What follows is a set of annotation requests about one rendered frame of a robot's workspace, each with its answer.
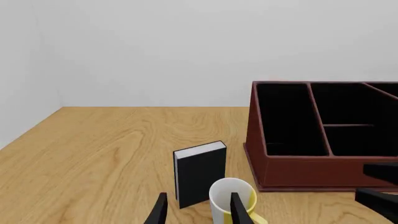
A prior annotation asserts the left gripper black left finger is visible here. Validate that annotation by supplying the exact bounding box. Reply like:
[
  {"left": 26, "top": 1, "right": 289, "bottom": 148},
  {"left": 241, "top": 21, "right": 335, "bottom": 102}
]
[{"left": 144, "top": 192, "right": 169, "bottom": 224}]

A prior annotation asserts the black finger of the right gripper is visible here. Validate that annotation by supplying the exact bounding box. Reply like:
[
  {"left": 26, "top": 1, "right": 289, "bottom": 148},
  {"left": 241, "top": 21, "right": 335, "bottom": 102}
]
[
  {"left": 354, "top": 187, "right": 398, "bottom": 224},
  {"left": 363, "top": 162, "right": 398, "bottom": 187}
]

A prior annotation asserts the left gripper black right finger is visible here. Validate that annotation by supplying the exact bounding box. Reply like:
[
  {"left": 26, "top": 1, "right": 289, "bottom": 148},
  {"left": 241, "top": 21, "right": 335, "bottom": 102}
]
[{"left": 230, "top": 192, "right": 256, "bottom": 224}]

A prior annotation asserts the yellow and white mug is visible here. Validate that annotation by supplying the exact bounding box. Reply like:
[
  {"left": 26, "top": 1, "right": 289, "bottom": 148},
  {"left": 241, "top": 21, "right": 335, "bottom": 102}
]
[{"left": 208, "top": 177, "right": 269, "bottom": 224}]

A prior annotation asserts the red-brown desk caddy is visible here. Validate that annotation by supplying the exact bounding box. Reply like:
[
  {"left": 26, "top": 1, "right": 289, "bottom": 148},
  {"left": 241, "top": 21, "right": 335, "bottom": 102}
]
[{"left": 243, "top": 80, "right": 398, "bottom": 193}]

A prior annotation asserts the black book with white pages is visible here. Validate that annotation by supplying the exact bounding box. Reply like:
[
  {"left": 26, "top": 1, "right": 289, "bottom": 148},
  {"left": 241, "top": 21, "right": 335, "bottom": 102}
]
[{"left": 172, "top": 140, "right": 227, "bottom": 210}]

